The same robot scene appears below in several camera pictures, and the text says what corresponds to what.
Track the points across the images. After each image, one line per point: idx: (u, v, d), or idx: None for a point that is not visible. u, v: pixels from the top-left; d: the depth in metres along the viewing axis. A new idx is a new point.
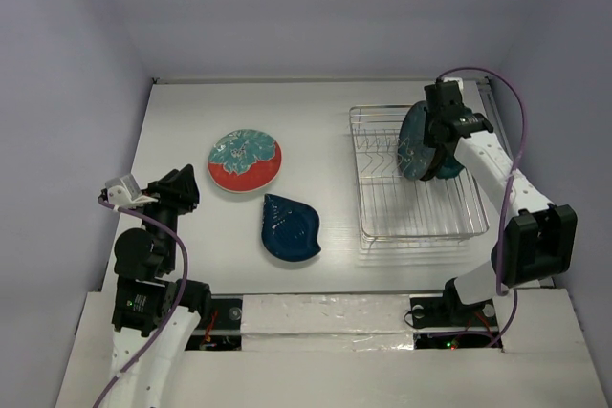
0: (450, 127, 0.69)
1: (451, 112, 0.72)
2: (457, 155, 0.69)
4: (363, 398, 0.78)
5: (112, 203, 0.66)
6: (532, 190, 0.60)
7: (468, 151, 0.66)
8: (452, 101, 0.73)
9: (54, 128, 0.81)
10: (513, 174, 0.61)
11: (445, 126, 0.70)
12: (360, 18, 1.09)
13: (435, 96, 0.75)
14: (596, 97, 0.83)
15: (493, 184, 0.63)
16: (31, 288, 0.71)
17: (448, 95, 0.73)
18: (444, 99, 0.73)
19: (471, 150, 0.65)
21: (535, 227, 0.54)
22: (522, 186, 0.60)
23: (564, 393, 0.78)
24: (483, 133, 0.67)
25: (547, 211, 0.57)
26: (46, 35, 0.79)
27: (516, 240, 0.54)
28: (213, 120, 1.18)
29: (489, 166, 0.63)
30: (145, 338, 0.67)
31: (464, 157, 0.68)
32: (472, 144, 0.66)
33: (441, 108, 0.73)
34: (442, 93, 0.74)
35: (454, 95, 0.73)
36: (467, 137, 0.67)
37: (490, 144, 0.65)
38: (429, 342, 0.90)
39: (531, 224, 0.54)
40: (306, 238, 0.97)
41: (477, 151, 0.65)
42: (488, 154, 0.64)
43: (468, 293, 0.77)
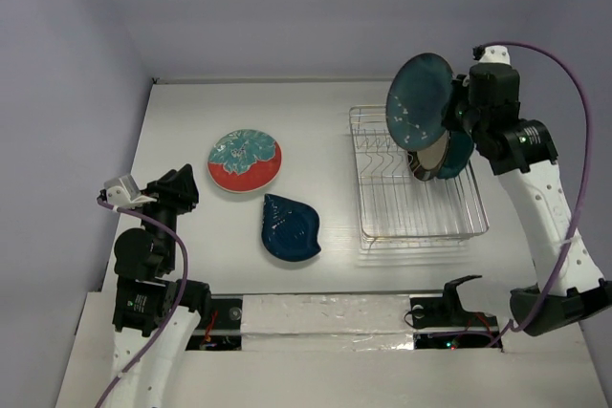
0: (504, 144, 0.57)
1: (504, 116, 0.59)
2: (501, 180, 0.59)
4: (362, 398, 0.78)
5: (111, 203, 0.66)
6: (585, 258, 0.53)
7: (519, 186, 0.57)
8: (506, 102, 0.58)
9: (54, 129, 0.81)
10: (571, 239, 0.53)
11: (494, 139, 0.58)
12: (360, 18, 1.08)
13: (485, 89, 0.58)
14: (596, 96, 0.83)
15: (539, 233, 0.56)
16: (31, 289, 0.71)
17: (503, 93, 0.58)
18: (496, 98, 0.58)
19: (526, 190, 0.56)
21: (579, 313, 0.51)
22: (577, 255, 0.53)
23: (564, 394, 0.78)
24: (544, 163, 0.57)
25: (597, 289, 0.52)
26: (47, 36, 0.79)
27: (557, 318, 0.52)
28: (213, 120, 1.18)
29: (543, 221, 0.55)
30: (146, 338, 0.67)
31: (510, 186, 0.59)
32: (530, 182, 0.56)
33: (490, 112, 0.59)
34: (495, 90, 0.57)
35: (511, 93, 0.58)
36: (524, 169, 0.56)
37: (548, 184, 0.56)
38: (429, 342, 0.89)
39: (575, 310, 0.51)
40: (306, 238, 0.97)
41: (533, 194, 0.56)
42: (544, 199, 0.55)
43: (470, 296, 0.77)
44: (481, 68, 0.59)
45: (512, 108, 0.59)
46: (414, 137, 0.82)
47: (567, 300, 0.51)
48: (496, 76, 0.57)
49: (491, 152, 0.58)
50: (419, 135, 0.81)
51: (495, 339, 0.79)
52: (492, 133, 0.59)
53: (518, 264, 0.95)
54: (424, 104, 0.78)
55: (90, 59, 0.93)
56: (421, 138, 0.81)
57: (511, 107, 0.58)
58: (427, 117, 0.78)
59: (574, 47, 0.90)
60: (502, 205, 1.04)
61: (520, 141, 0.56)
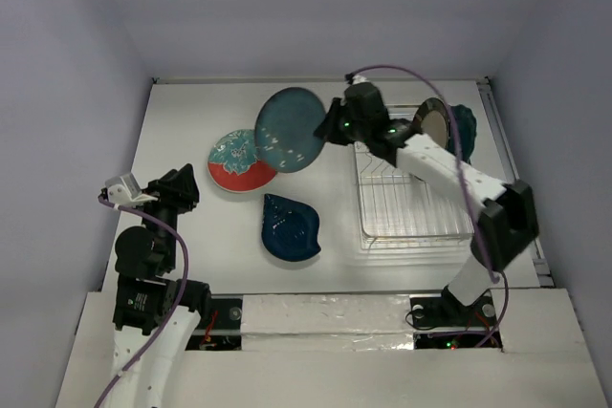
0: (387, 143, 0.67)
1: (379, 123, 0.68)
2: (401, 165, 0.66)
4: (363, 398, 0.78)
5: (112, 202, 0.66)
6: (484, 176, 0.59)
7: (409, 160, 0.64)
8: (378, 111, 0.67)
9: (55, 128, 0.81)
10: (461, 165, 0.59)
11: (380, 143, 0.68)
12: (360, 19, 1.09)
13: (360, 107, 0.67)
14: (596, 96, 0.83)
15: (444, 182, 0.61)
16: (31, 288, 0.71)
17: (373, 105, 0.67)
18: (369, 112, 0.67)
19: (414, 160, 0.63)
21: (503, 213, 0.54)
22: (474, 176, 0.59)
23: (564, 394, 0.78)
24: (415, 137, 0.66)
25: (506, 192, 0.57)
26: (47, 35, 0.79)
27: (491, 230, 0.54)
28: (214, 120, 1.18)
29: (436, 168, 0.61)
30: (146, 337, 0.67)
31: (405, 165, 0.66)
32: (412, 152, 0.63)
33: (369, 121, 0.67)
34: (366, 105, 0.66)
35: (378, 103, 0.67)
36: (404, 147, 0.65)
37: (426, 145, 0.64)
38: (429, 342, 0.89)
39: (499, 211, 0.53)
40: (306, 238, 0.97)
41: (419, 157, 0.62)
42: (429, 156, 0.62)
43: (467, 293, 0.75)
44: (349, 90, 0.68)
45: (382, 115, 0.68)
46: (289, 159, 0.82)
47: (487, 208, 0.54)
48: (362, 95, 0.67)
49: (381, 153, 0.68)
50: (295, 157, 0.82)
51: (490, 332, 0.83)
52: (377, 138, 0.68)
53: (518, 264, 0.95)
54: (293, 131, 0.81)
55: (90, 58, 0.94)
56: (296, 159, 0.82)
57: (382, 113, 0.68)
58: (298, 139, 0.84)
59: (574, 47, 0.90)
60: None
61: (394, 135, 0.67)
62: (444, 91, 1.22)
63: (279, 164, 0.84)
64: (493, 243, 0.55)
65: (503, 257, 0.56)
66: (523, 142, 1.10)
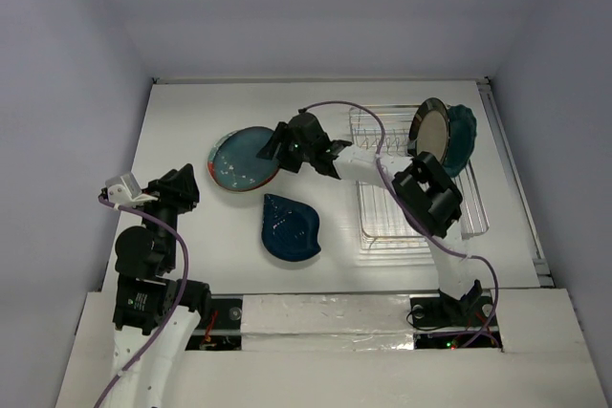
0: (326, 163, 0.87)
1: (319, 146, 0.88)
2: (343, 174, 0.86)
4: (363, 398, 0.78)
5: (112, 202, 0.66)
6: (397, 159, 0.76)
7: (344, 166, 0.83)
8: (317, 137, 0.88)
9: (55, 128, 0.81)
10: (378, 154, 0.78)
11: (320, 162, 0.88)
12: (360, 19, 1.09)
13: (304, 135, 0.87)
14: (596, 96, 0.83)
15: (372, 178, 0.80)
16: (31, 288, 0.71)
17: (313, 133, 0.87)
18: (311, 138, 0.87)
19: (345, 163, 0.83)
21: (410, 180, 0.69)
22: (388, 160, 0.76)
23: (564, 394, 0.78)
24: (346, 148, 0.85)
25: (415, 164, 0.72)
26: (48, 35, 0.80)
27: (405, 196, 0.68)
28: (214, 120, 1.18)
29: (360, 165, 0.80)
30: (146, 337, 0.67)
31: (344, 171, 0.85)
32: (343, 160, 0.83)
33: (312, 146, 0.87)
34: (308, 133, 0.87)
35: (316, 130, 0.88)
36: (338, 158, 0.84)
37: (354, 153, 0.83)
38: (429, 342, 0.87)
39: (406, 179, 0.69)
40: (306, 238, 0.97)
41: (348, 160, 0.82)
42: (357, 160, 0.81)
43: (455, 288, 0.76)
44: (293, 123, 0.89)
45: (321, 139, 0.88)
46: (240, 181, 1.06)
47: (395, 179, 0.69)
48: (303, 126, 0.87)
49: (324, 169, 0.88)
50: (247, 181, 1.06)
51: (483, 328, 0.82)
52: (317, 159, 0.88)
53: (518, 264, 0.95)
54: (251, 161, 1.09)
55: (90, 58, 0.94)
56: (249, 182, 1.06)
57: (321, 139, 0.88)
58: (252, 167, 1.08)
59: (573, 48, 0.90)
60: (504, 205, 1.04)
61: (331, 153, 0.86)
62: (444, 90, 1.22)
63: (232, 184, 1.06)
64: (414, 207, 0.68)
65: (431, 219, 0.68)
66: (523, 142, 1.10)
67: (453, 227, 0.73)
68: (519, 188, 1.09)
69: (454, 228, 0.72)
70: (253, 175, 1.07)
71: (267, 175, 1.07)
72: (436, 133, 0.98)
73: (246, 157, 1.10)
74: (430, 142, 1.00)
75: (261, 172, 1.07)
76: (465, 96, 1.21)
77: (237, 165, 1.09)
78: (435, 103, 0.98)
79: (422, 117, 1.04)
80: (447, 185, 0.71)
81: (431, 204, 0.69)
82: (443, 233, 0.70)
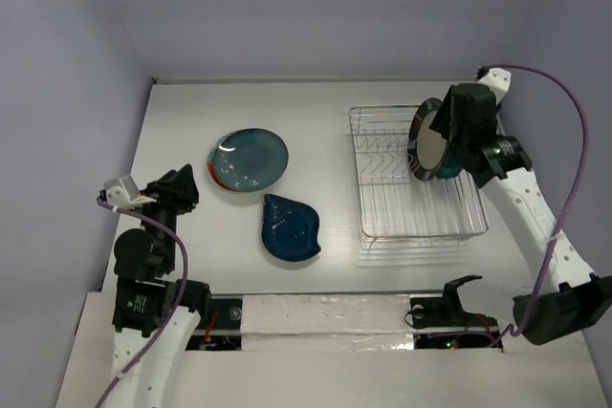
0: (481, 159, 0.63)
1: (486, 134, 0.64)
2: (488, 192, 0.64)
4: (363, 398, 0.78)
5: (111, 204, 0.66)
6: (572, 255, 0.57)
7: (502, 194, 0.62)
8: (485, 119, 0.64)
9: (55, 129, 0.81)
10: (556, 236, 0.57)
11: (474, 155, 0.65)
12: (360, 19, 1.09)
13: (467, 110, 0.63)
14: (595, 97, 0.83)
15: (527, 239, 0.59)
16: (31, 289, 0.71)
17: (482, 112, 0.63)
18: (473, 118, 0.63)
19: (508, 197, 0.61)
21: (573, 307, 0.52)
22: (564, 251, 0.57)
23: (564, 394, 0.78)
24: (520, 171, 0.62)
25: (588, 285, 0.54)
26: (48, 37, 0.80)
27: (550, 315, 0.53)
28: (214, 121, 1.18)
29: (525, 218, 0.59)
30: (146, 338, 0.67)
31: (495, 197, 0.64)
32: (509, 188, 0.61)
33: (469, 127, 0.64)
34: (472, 112, 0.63)
35: (489, 111, 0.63)
36: (502, 177, 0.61)
37: (527, 188, 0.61)
38: (429, 342, 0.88)
39: (569, 304, 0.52)
40: (306, 238, 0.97)
41: (513, 198, 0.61)
42: (524, 202, 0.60)
43: (469, 301, 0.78)
44: (460, 89, 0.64)
45: (490, 125, 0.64)
46: (242, 181, 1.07)
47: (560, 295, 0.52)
48: (473, 96, 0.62)
49: (472, 163, 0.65)
50: (249, 181, 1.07)
51: (495, 338, 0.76)
52: (472, 149, 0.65)
53: (519, 265, 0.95)
54: (251, 162, 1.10)
55: (90, 59, 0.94)
56: (251, 182, 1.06)
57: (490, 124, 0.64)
58: (253, 168, 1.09)
59: (574, 47, 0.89)
60: None
61: (497, 156, 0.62)
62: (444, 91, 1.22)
63: (234, 184, 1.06)
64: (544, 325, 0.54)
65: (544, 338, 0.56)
66: (523, 141, 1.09)
67: None
68: None
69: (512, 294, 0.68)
70: (255, 176, 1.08)
71: (269, 176, 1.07)
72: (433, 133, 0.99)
73: (248, 158, 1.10)
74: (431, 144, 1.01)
75: (263, 174, 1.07)
76: None
77: (238, 165, 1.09)
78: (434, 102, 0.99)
79: (421, 117, 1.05)
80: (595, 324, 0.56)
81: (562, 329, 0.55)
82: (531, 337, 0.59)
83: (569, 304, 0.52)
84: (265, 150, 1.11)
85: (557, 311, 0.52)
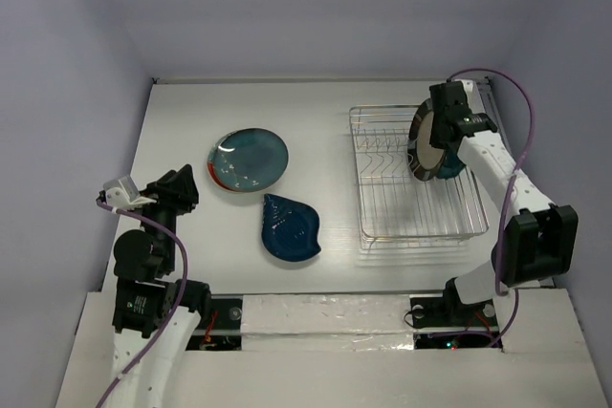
0: (453, 125, 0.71)
1: (458, 111, 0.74)
2: (462, 155, 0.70)
4: (363, 398, 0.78)
5: (110, 205, 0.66)
6: (533, 190, 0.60)
7: (471, 150, 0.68)
8: (456, 101, 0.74)
9: (55, 130, 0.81)
10: (515, 173, 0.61)
11: (448, 126, 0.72)
12: (360, 19, 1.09)
13: (441, 95, 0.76)
14: (595, 96, 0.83)
15: (494, 183, 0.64)
16: (31, 289, 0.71)
17: (452, 94, 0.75)
18: (447, 98, 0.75)
19: (475, 150, 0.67)
21: (535, 226, 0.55)
22: (524, 186, 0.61)
23: (564, 394, 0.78)
24: (486, 133, 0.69)
25: (549, 211, 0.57)
26: (47, 37, 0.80)
27: (516, 238, 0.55)
28: (214, 121, 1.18)
29: (491, 166, 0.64)
30: (146, 339, 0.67)
31: (467, 155, 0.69)
32: (475, 143, 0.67)
33: (443, 106, 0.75)
34: (446, 94, 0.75)
35: (459, 95, 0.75)
36: (470, 137, 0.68)
37: (492, 144, 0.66)
38: (429, 342, 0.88)
39: (531, 223, 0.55)
40: (306, 238, 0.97)
41: (480, 151, 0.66)
42: (490, 153, 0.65)
43: (468, 293, 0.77)
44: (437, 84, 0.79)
45: (462, 106, 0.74)
46: (242, 181, 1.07)
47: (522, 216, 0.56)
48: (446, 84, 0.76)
49: (448, 136, 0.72)
50: (249, 181, 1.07)
51: (495, 340, 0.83)
52: (447, 122, 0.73)
53: None
54: (251, 161, 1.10)
55: (90, 59, 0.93)
56: (251, 182, 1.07)
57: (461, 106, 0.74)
58: (253, 168, 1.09)
59: (574, 47, 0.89)
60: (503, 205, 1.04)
61: (467, 121, 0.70)
62: None
63: (235, 184, 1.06)
64: (513, 252, 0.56)
65: (516, 272, 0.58)
66: (523, 141, 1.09)
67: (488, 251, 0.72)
68: None
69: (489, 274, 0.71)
70: (256, 176, 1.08)
71: (269, 176, 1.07)
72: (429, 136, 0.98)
73: (248, 158, 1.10)
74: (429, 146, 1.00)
75: (263, 173, 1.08)
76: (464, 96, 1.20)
77: (238, 165, 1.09)
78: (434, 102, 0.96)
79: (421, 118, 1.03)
80: (561, 251, 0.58)
81: (532, 260, 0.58)
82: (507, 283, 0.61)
83: (530, 224, 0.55)
84: (265, 150, 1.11)
85: (518, 230, 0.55)
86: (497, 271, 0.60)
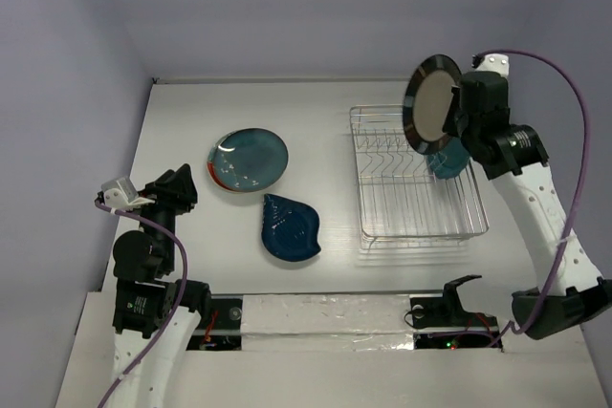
0: (495, 150, 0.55)
1: (495, 124, 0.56)
2: (495, 186, 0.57)
4: (362, 398, 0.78)
5: (109, 205, 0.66)
6: (581, 258, 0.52)
7: (513, 190, 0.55)
8: (496, 108, 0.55)
9: (55, 130, 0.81)
10: (567, 239, 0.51)
11: (487, 147, 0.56)
12: (360, 19, 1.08)
13: (478, 98, 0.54)
14: (595, 96, 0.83)
15: (536, 241, 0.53)
16: (31, 289, 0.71)
17: (493, 98, 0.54)
18: (484, 106, 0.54)
19: (519, 194, 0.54)
21: (579, 315, 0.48)
22: (574, 254, 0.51)
23: (564, 394, 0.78)
24: (535, 166, 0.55)
25: (598, 289, 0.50)
26: (47, 38, 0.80)
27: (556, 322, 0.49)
28: (213, 120, 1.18)
29: (537, 221, 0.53)
30: (147, 340, 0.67)
31: (505, 191, 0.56)
32: (522, 184, 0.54)
33: (477, 118, 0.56)
34: (486, 96, 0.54)
35: (503, 98, 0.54)
36: (517, 173, 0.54)
37: (540, 185, 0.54)
38: (429, 342, 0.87)
39: (577, 311, 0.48)
40: (306, 238, 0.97)
41: (526, 197, 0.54)
42: (537, 199, 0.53)
43: (469, 300, 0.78)
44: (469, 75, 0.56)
45: (503, 116, 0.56)
46: (242, 181, 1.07)
47: (568, 301, 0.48)
48: (485, 81, 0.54)
49: (484, 158, 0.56)
50: (249, 182, 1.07)
51: (495, 339, 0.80)
52: (485, 140, 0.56)
53: (518, 264, 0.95)
54: (251, 161, 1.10)
55: (90, 59, 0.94)
56: (251, 182, 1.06)
57: (501, 114, 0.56)
58: (253, 168, 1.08)
59: (574, 47, 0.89)
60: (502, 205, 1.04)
61: (513, 150, 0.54)
62: None
63: (235, 184, 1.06)
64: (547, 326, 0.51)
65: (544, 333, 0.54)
66: None
67: None
68: None
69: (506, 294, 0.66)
70: (255, 176, 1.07)
71: (269, 176, 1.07)
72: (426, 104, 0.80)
73: (248, 158, 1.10)
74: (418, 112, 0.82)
75: (263, 174, 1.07)
76: None
77: (238, 165, 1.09)
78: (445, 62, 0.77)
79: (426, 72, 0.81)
80: None
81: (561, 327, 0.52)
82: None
83: (576, 308, 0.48)
84: (265, 150, 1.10)
85: (561, 314, 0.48)
86: (521, 326, 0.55)
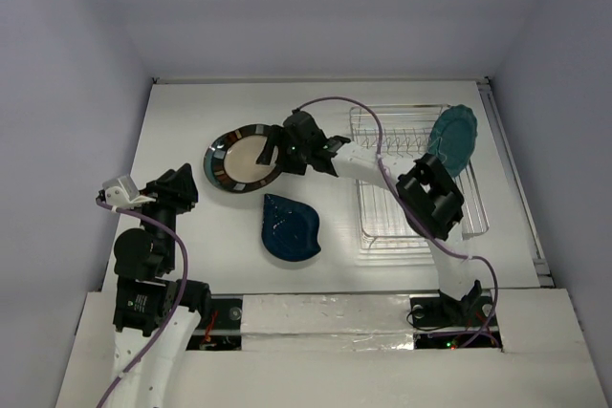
0: (322, 158, 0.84)
1: (316, 142, 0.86)
2: (339, 172, 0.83)
4: (363, 398, 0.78)
5: (109, 204, 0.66)
6: (398, 161, 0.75)
7: (342, 163, 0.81)
8: (313, 133, 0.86)
9: (55, 129, 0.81)
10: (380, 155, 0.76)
11: (316, 159, 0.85)
12: (359, 19, 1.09)
13: (296, 133, 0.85)
14: (595, 96, 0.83)
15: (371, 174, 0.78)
16: (31, 288, 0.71)
17: (307, 130, 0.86)
18: (305, 136, 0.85)
19: (344, 161, 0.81)
21: (414, 182, 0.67)
22: (391, 161, 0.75)
23: (563, 394, 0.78)
24: (345, 145, 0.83)
25: (419, 167, 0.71)
26: (47, 36, 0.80)
27: (409, 199, 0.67)
28: (213, 120, 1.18)
29: (360, 165, 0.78)
30: (146, 338, 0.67)
31: (342, 168, 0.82)
32: (342, 158, 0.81)
33: (307, 143, 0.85)
34: (302, 131, 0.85)
35: (311, 127, 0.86)
36: (337, 156, 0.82)
37: (354, 150, 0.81)
38: (429, 342, 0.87)
39: (409, 181, 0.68)
40: (305, 238, 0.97)
41: (347, 159, 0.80)
42: (356, 156, 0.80)
43: (455, 288, 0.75)
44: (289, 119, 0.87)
45: (316, 135, 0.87)
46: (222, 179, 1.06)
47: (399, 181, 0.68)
48: (297, 123, 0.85)
49: (321, 165, 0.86)
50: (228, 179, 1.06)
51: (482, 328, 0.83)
52: (314, 154, 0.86)
53: (518, 264, 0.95)
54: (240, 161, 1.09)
55: (90, 58, 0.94)
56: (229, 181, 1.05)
57: (316, 135, 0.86)
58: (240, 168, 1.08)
59: (574, 47, 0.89)
60: (502, 205, 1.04)
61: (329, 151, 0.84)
62: (444, 91, 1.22)
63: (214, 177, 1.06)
64: (417, 209, 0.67)
65: (433, 220, 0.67)
66: (523, 141, 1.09)
67: (455, 229, 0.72)
68: (519, 188, 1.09)
69: (456, 230, 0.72)
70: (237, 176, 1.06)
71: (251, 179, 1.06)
72: (247, 155, 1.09)
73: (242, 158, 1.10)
74: (238, 161, 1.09)
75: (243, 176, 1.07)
76: (465, 96, 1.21)
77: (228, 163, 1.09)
78: (264, 130, 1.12)
79: (243, 133, 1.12)
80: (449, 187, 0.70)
81: (434, 206, 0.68)
82: (445, 236, 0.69)
83: (406, 181, 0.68)
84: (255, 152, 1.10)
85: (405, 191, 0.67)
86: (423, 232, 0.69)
